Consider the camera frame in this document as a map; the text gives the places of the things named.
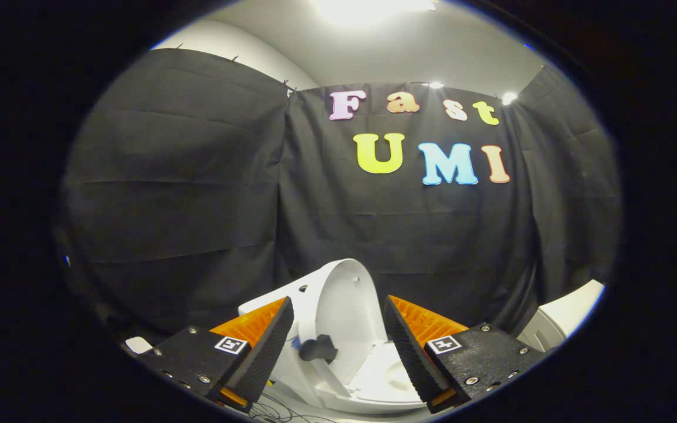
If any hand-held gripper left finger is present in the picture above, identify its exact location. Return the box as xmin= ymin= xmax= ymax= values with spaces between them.
xmin=138 ymin=297 xmax=295 ymax=414

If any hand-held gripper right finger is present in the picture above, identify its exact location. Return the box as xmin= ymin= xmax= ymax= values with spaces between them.
xmin=383 ymin=295 xmax=545 ymax=415

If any thin black cable tangle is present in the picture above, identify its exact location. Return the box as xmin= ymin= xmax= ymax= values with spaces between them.
xmin=249 ymin=392 xmax=339 ymax=423

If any white toilet lid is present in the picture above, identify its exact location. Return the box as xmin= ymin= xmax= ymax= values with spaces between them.
xmin=309 ymin=258 xmax=387 ymax=385

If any white panelled cabinet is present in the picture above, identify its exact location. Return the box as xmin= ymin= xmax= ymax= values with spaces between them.
xmin=518 ymin=280 xmax=605 ymax=352

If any large ceiling light panel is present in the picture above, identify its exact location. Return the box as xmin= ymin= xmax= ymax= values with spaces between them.
xmin=315 ymin=0 xmax=436 ymax=27

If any white toilet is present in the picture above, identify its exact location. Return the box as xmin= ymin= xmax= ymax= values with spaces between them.
xmin=239 ymin=276 xmax=430 ymax=415

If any black backdrop cloth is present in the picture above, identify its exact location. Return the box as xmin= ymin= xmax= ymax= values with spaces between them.
xmin=56 ymin=48 xmax=621 ymax=341

